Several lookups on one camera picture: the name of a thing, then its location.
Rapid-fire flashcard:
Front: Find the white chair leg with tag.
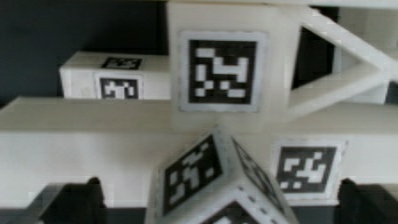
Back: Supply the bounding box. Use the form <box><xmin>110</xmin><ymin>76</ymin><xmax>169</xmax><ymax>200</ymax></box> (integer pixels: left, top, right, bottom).
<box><xmin>144</xmin><ymin>127</ymin><xmax>299</xmax><ymax>224</ymax></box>

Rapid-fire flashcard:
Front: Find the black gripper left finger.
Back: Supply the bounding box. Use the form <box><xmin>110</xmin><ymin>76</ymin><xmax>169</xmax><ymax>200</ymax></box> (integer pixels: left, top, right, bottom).
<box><xmin>39</xmin><ymin>177</ymin><xmax>107</xmax><ymax>224</ymax></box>

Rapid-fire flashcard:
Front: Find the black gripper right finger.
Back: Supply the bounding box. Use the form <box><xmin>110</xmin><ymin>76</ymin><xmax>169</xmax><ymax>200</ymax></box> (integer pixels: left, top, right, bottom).
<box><xmin>334</xmin><ymin>179</ymin><xmax>398</xmax><ymax>224</ymax></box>

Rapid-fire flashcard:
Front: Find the white chair back frame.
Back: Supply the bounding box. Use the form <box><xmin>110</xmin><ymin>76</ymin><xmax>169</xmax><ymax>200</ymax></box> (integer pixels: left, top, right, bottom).
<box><xmin>0</xmin><ymin>0</ymin><xmax>398</xmax><ymax>208</ymax></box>

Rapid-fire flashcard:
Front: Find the white short leg post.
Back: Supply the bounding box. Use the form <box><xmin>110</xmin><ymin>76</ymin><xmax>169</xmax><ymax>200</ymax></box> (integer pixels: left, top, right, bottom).
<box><xmin>59</xmin><ymin>51</ymin><xmax>171</xmax><ymax>100</ymax></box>

